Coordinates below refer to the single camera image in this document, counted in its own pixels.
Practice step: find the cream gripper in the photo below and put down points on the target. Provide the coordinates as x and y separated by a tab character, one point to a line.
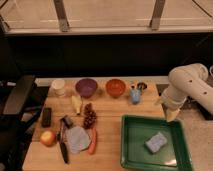
171	114

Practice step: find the purple bowl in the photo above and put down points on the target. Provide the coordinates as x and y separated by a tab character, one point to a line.
86	87

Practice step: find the black eraser block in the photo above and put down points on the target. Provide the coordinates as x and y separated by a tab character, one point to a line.
46	117

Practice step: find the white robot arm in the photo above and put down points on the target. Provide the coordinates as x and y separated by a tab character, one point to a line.
189	80

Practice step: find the orange bowl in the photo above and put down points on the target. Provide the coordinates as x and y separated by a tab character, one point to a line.
115	87

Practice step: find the blue sponge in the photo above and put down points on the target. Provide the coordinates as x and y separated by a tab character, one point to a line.
156	142

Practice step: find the small dark round object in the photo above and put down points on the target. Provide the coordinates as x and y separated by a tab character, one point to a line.
141	86

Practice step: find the green plastic tray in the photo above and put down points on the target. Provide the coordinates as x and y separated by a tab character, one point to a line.
135	155

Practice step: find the bunch of red grapes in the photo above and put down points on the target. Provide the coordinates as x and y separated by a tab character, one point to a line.
89	116

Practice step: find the orange carrot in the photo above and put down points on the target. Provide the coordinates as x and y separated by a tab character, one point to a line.
93	136

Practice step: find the banana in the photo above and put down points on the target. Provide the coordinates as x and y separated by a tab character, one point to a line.
77	104

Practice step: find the grey blue cloth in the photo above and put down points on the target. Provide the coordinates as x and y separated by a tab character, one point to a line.
77	139

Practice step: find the small dark brush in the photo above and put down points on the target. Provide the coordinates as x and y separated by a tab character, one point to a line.
67	121

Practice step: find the white cup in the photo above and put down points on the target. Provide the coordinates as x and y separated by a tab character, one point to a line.
58	85

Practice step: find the red yellow apple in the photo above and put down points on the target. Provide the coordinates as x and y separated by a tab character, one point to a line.
47	138

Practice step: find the black chair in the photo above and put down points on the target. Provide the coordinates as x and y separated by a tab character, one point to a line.
15	119

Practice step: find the black handled knife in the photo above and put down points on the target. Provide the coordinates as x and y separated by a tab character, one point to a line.
62	144

